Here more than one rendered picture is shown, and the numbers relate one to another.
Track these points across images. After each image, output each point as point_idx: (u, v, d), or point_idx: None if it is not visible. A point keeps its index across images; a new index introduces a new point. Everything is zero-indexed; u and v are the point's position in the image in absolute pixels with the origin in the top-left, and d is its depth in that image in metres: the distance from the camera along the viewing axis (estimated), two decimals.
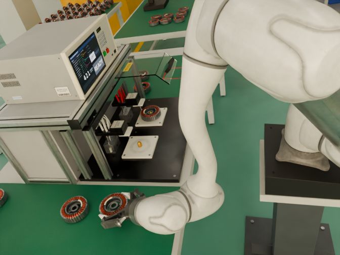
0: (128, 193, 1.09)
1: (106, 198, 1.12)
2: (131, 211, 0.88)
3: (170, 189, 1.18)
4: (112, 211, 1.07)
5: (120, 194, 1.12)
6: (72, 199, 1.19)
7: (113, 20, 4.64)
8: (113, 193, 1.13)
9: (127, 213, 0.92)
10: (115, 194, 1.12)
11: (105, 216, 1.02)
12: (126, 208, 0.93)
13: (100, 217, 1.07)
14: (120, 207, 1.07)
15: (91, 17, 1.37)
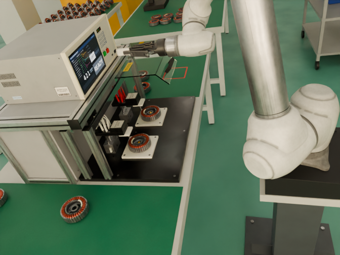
0: (129, 47, 1.30)
1: (129, 139, 1.38)
2: (171, 42, 1.21)
3: (170, 189, 1.18)
4: (141, 143, 1.35)
5: (139, 133, 1.41)
6: (72, 199, 1.19)
7: (113, 20, 4.64)
8: (132, 136, 1.41)
9: (160, 46, 1.23)
10: (134, 135, 1.40)
11: (129, 48, 1.29)
12: (159, 43, 1.23)
13: (118, 52, 1.31)
14: (146, 139, 1.36)
15: (91, 17, 1.37)
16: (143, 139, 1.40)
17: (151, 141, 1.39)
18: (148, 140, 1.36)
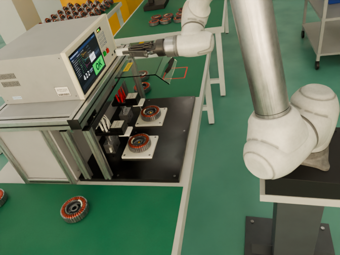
0: (128, 47, 1.30)
1: (129, 139, 1.38)
2: (169, 42, 1.21)
3: (170, 189, 1.18)
4: (141, 143, 1.35)
5: (139, 133, 1.41)
6: (72, 199, 1.19)
7: (113, 20, 4.64)
8: (132, 136, 1.41)
9: (159, 46, 1.23)
10: (134, 135, 1.40)
11: (128, 48, 1.29)
12: (158, 43, 1.23)
13: (117, 52, 1.31)
14: (146, 139, 1.36)
15: (91, 17, 1.37)
16: (143, 139, 1.40)
17: (151, 141, 1.39)
18: (148, 140, 1.36)
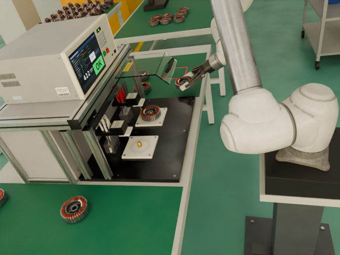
0: (189, 72, 1.74)
1: (176, 80, 1.73)
2: (213, 59, 1.57)
3: (170, 189, 1.18)
4: (186, 82, 1.70)
5: (183, 76, 1.75)
6: (72, 199, 1.19)
7: (113, 20, 4.64)
8: (177, 78, 1.76)
9: (207, 66, 1.60)
10: (179, 77, 1.75)
11: (188, 81, 1.65)
12: (205, 64, 1.60)
13: (181, 88, 1.68)
14: (190, 79, 1.71)
15: (91, 17, 1.37)
16: (186, 80, 1.75)
17: None
18: None
